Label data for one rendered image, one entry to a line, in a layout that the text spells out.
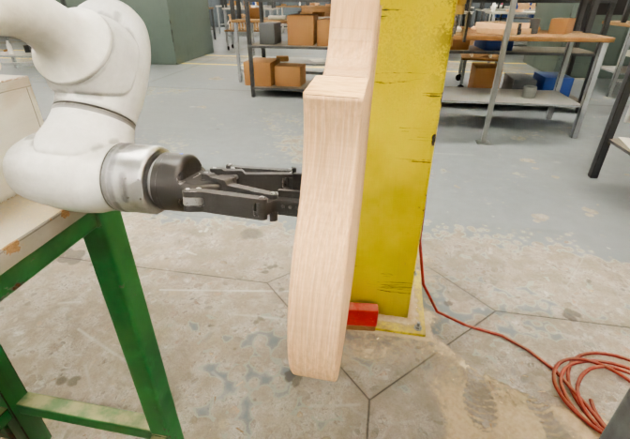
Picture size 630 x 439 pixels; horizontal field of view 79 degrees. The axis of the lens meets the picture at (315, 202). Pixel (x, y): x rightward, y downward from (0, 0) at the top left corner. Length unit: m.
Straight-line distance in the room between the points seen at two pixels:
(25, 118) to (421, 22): 0.97
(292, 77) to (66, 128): 4.88
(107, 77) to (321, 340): 0.41
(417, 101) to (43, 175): 1.01
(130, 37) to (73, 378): 1.37
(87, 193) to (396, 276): 1.24
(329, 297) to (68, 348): 1.62
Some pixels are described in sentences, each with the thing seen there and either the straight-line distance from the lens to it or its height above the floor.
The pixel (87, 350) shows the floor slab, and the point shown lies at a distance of 1.83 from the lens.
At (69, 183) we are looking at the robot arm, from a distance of 0.55.
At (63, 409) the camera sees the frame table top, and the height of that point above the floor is 0.22.
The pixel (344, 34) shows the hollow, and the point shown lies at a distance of 0.40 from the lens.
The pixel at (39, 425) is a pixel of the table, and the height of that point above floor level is 0.08.
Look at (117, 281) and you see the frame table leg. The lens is 0.85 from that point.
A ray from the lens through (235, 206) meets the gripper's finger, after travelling 0.42.
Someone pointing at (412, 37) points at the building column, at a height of 1.11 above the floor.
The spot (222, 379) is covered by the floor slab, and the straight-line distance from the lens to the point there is 1.55.
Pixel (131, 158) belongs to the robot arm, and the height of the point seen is 1.04.
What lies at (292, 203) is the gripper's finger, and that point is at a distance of 0.42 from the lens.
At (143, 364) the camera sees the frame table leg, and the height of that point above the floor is 0.49.
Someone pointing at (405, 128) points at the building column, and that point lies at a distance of 1.29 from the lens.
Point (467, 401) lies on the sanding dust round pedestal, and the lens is 1.56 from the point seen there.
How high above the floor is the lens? 1.22
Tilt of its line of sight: 28 degrees down
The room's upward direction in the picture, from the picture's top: straight up
